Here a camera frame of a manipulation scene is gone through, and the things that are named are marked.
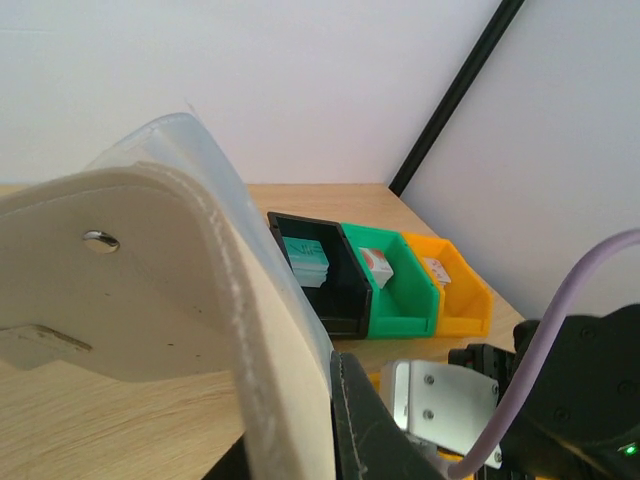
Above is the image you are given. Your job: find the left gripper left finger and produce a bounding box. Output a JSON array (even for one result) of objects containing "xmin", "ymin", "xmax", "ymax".
[{"xmin": 202, "ymin": 436, "xmax": 250, "ymax": 480}]

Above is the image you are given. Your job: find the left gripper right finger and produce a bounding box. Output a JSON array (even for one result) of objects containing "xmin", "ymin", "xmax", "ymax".
[{"xmin": 330, "ymin": 351, "xmax": 442, "ymax": 480}]

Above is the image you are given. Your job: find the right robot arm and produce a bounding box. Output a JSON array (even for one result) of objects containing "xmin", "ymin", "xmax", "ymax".
[{"xmin": 475, "ymin": 304, "xmax": 639, "ymax": 479}]

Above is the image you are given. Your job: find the red white card stack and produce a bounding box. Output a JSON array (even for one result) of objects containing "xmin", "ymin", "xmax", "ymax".
[{"xmin": 358, "ymin": 247, "xmax": 394, "ymax": 289}]

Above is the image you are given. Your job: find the teal card stack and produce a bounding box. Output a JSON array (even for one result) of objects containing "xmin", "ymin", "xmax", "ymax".
[{"xmin": 283, "ymin": 237, "xmax": 329, "ymax": 288}]

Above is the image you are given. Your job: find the green bin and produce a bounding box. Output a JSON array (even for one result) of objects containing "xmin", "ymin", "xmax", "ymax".
[{"xmin": 342, "ymin": 223, "xmax": 440, "ymax": 339}]

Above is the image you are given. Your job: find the black bin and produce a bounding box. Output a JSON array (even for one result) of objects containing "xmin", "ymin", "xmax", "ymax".
[{"xmin": 267, "ymin": 212, "xmax": 372, "ymax": 339}]

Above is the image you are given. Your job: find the yellow bin upper right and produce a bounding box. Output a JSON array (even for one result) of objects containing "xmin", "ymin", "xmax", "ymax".
[{"xmin": 402, "ymin": 232, "xmax": 493, "ymax": 338}]

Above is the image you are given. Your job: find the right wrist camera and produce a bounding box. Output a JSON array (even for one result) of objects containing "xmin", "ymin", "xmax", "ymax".
[{"xmin": 379, "ymin": 359, "xmax": 499, "ymax": 471}]

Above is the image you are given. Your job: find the black frame post right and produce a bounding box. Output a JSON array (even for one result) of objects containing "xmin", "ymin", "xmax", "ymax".
[{"xmin": 389, "ymin": 0, "xmax": 525, "ymax": 197}]

